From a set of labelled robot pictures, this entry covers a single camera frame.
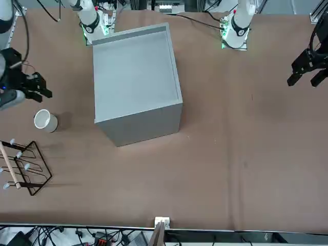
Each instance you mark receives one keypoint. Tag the large black power adapter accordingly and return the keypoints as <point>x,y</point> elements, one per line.
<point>18,239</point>

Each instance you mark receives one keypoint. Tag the gray metal cabinet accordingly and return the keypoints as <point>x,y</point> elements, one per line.
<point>135,74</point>

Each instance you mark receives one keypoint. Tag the gray power strip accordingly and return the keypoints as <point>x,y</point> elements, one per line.
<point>165,8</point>

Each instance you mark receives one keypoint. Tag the aluminium frame post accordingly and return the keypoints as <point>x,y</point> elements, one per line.
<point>156,235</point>

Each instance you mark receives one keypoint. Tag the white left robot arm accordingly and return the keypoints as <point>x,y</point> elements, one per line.
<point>241,20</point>

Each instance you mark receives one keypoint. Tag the aluminium frame corner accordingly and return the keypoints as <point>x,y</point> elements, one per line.
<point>314,17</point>

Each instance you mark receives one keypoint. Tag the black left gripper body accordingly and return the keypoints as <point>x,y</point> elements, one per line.
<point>311,61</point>

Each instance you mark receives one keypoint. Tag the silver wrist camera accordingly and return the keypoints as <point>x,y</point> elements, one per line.
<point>11,100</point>

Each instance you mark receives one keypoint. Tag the dark gray power adapter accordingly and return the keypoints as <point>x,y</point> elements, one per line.
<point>139,239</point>

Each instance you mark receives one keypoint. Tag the orange black connector block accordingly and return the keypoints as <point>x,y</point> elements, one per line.
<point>102,240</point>

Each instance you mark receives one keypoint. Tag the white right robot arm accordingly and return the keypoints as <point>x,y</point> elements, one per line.
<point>88,18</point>

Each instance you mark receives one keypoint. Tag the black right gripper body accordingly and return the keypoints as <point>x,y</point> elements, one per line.
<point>12,74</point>

